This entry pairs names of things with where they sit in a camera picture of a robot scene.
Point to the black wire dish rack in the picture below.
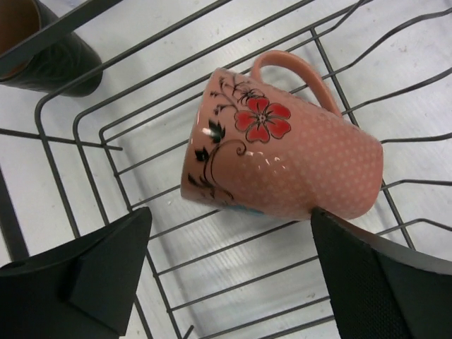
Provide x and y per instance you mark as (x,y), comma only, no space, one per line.
(71,165)

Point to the pink mug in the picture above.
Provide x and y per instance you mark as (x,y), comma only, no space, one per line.
(275,142)

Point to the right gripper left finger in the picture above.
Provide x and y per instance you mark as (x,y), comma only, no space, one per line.
(84,288)

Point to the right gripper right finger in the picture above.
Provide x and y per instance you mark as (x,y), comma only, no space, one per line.
(380,289)

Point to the black mug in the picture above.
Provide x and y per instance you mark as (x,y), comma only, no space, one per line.
(53,67)

